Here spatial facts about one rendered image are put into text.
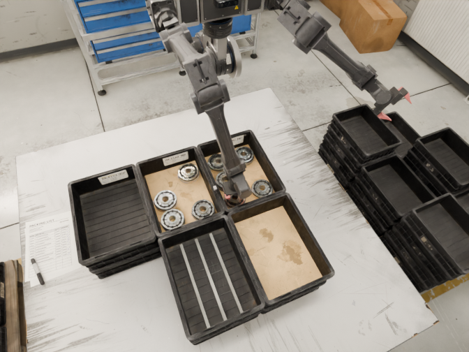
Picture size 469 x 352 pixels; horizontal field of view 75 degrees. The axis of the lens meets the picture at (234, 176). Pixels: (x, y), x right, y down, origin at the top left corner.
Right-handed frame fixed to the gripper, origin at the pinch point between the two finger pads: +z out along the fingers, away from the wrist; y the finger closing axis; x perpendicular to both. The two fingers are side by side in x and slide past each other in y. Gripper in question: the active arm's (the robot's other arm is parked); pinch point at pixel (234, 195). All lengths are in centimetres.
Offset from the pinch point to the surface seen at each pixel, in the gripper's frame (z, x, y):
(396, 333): 17, -73, 49
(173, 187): 4.0, 14.9, -26.3
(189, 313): 4, -42, -31
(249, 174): 4.2, 11.8, 11.5
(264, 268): 3.9, -34.4, 2.3
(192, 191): 4.0, 10.4, -17.7
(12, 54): 81, 269, -156
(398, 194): 50, -3, 116
